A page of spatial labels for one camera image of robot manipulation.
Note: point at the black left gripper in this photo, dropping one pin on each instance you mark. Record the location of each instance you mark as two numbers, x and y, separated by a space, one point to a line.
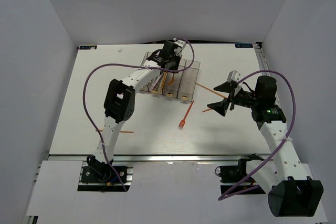
178 57

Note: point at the orange chopstick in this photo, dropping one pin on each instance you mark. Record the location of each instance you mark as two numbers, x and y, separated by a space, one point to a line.
210 90
101 130

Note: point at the clear four-compartment organizer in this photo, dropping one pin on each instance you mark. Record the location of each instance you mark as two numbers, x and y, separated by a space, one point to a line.
183 86

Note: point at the black label left corner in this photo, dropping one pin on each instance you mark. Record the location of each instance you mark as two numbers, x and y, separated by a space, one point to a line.
88 47

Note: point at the orange plastic spoon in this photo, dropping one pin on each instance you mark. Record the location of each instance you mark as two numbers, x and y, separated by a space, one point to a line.
163 80

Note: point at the blue label right corner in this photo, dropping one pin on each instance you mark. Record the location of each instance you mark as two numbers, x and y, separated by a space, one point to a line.
244 45

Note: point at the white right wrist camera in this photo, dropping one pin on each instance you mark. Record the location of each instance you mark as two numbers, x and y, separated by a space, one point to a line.
234 76

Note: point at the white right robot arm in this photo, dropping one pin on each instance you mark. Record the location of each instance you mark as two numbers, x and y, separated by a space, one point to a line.
290 190

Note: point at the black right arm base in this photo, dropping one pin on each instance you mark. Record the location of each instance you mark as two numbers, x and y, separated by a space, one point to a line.
231 174

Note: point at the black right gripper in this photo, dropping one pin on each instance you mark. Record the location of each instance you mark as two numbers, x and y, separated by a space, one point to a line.
222 106

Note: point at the orange pink knife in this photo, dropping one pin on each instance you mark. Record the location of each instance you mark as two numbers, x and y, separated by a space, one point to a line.
158 79

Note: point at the red-orange plastic fork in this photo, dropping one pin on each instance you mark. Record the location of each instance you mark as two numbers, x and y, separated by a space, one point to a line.
182 122

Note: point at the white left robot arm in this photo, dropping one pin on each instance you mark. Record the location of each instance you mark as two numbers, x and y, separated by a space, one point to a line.
119 103

